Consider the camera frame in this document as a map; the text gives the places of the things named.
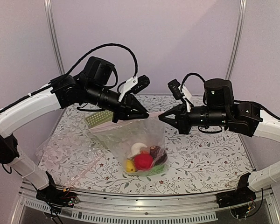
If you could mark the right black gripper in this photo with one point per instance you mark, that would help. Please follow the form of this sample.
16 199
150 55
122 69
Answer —
181 121

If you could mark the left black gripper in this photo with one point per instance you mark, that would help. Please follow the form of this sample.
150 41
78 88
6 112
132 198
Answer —
127 103

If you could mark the clear zip top bag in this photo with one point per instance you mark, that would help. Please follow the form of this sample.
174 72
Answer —
119 137

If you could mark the white toy garlic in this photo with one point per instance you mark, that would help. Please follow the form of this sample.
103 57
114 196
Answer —
136 147

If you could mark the dark red toy fruit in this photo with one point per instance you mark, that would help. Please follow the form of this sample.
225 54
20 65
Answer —
158 154

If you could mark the red toy apple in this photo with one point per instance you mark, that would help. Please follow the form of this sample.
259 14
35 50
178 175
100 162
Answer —
143 161

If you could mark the green toy bitter gourd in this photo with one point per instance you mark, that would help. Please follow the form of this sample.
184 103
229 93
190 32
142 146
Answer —
155 170

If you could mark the yellow toy mango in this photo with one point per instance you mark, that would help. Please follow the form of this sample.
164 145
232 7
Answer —
130 166

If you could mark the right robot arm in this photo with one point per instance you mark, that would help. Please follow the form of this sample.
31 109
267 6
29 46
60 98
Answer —
220 109

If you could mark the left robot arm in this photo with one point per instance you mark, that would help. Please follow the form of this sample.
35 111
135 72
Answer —
89 86

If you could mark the left clear dotted bag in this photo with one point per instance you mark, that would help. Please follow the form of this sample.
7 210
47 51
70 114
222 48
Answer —
69 155

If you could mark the green perforated plastic basket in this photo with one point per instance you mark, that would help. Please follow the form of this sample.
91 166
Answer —
98 118

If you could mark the floral table mat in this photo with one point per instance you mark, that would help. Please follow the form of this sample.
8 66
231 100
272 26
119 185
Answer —
197 163

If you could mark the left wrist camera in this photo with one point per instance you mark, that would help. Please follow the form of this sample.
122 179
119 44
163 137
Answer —
133 85

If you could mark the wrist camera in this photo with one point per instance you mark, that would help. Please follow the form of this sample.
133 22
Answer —
133 85
180 92

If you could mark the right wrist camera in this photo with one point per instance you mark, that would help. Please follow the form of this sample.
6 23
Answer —
180 92

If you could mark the right aluminium frame post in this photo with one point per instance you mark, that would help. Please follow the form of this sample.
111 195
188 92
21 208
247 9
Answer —
237 38

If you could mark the aluminium frame post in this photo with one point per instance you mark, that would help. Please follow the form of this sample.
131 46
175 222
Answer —
53 35
237 38

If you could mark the front aluminium rail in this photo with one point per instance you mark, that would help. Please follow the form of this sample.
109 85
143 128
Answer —
97 207

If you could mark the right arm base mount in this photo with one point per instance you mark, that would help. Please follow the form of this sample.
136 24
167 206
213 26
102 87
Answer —
242 194

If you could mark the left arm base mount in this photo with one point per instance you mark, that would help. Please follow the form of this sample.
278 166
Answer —
56 196

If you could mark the left aluminium frame post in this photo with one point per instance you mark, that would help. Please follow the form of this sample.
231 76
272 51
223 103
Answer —
53 35

